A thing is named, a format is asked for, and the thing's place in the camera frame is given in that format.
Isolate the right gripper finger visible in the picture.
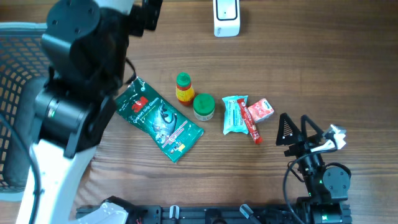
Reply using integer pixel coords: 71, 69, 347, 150
275, 113, 301, 146
301, 115, 323, 143

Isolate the red stick sachet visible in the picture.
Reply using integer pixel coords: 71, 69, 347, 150
237, 98, 262, 144

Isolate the red white small packet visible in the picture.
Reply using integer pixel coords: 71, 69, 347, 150
248, 98, 274, 123

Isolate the teal snack packet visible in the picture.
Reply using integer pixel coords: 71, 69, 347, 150
222, 95, 249, 135

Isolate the green lid jar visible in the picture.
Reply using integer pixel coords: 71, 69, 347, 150
193, 93, 215, 121

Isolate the yellow red sauce bottle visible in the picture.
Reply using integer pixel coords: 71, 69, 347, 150
176, 72, 195, 106

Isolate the green 3M gloves packet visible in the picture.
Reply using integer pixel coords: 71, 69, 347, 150
116, 77, 204, 163

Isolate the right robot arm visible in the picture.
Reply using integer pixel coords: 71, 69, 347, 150
275, 113, 352, 223

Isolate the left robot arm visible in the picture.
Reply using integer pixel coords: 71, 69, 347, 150
17, 0, 162, 223

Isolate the white barcode scanner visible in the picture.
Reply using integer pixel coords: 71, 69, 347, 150
213, 0, 241, 37

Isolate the grey plastic mesh basket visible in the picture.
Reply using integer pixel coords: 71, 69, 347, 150
1, 22, 49, 202

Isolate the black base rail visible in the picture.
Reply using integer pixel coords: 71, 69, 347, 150
76, 203, 353, 224

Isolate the black left camera cable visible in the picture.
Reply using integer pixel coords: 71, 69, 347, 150
0, 114, 43, 224

